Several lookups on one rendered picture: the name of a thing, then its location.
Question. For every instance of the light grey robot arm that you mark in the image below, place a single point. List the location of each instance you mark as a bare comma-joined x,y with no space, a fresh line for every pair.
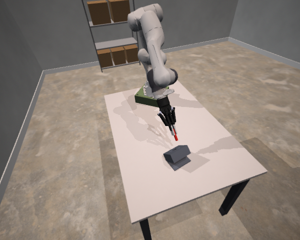
149,28

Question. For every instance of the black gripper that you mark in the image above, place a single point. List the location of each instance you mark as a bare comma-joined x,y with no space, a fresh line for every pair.
169,114

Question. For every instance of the dark grey square panel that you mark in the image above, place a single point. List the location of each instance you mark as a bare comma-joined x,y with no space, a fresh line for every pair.
177,157

